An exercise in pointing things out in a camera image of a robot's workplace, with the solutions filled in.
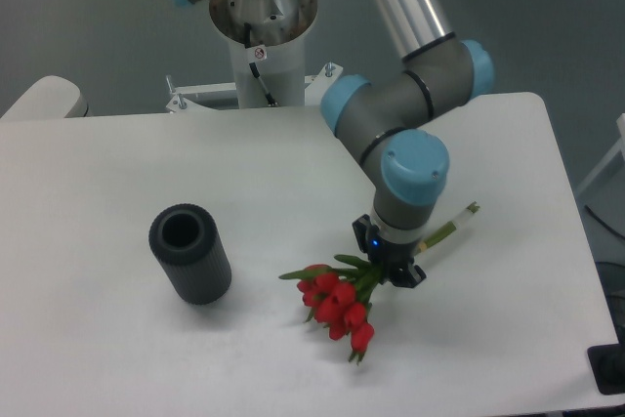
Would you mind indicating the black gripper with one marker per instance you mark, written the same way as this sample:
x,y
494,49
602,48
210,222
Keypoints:
x,y
394,254

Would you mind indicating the red tulip bouquet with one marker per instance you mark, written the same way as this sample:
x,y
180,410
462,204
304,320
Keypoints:
x,y
340,298

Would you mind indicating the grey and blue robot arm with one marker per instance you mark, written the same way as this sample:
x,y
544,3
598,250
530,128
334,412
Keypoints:
x,y
381,126

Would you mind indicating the black box at table edge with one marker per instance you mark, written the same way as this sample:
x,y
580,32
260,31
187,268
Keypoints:
x,y
607,363

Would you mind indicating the dark grey ribbed vase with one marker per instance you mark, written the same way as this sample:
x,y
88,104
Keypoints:
x,y
185,241

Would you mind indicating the white chair armrest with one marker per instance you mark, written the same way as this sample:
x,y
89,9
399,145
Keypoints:
x,y
51,97

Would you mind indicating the white frame at right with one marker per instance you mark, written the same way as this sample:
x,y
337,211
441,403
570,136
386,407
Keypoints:
x,y
607,167

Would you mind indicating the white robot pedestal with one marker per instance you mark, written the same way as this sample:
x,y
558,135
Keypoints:
x,y
267,54

